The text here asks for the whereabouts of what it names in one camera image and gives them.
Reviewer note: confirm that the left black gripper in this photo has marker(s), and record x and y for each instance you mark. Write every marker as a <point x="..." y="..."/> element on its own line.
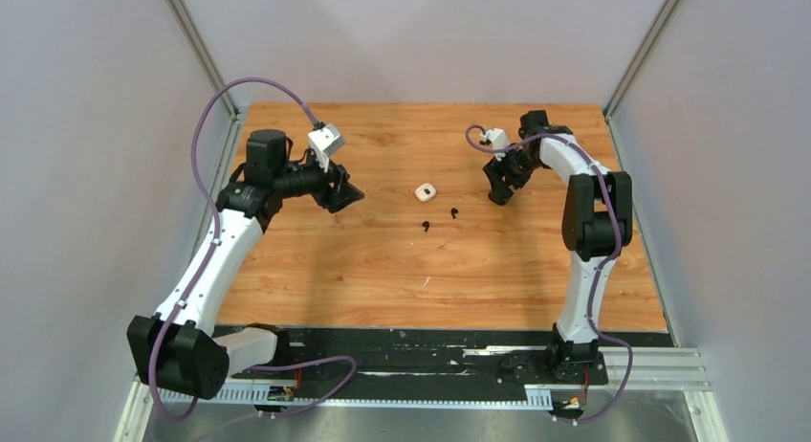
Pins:
<point x="337" y="174"/>

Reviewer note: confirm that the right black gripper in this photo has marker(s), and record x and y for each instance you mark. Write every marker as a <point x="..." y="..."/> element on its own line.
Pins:
<point x="495" y="169"/>

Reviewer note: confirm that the white earbud charging case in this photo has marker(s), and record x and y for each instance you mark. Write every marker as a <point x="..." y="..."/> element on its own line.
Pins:
<point x="425" y="192"/>

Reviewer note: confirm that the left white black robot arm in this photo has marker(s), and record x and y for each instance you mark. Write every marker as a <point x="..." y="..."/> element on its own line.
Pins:
<point x="175" y="349"/>

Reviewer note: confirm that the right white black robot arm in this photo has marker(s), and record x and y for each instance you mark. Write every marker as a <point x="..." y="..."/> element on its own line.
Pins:
<point x="596" y="224"/>

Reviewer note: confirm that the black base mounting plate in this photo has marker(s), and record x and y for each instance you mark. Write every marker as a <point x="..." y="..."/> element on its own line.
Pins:
<point x="398" y="364"/>

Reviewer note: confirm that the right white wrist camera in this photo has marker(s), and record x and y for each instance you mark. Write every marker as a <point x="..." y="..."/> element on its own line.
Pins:
<point x="494" y="141"/>

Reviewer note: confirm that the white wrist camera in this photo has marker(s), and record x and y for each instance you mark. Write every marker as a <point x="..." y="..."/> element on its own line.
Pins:
<point x="324" y="142"/>
<point x="494" y="141"/>

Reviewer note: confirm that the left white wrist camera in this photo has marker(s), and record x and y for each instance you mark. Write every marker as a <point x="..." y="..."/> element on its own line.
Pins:
<point x="324" y="142"/>

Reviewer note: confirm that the aluminium rail frame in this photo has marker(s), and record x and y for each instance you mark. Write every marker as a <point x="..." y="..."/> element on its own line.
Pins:
<point x="652" y="371"/>

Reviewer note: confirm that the right aluminium corner post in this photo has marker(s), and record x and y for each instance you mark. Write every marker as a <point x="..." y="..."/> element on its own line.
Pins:
<point x="649" y="41"/>

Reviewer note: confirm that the aluminium corner post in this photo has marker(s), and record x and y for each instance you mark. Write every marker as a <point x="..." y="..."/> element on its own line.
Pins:
<point x="196" y="42"/>
<point x="649" y="41"/>

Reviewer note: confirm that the left aluminium corner post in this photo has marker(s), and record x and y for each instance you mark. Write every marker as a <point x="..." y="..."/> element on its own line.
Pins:
<point x="196" y="42"/>

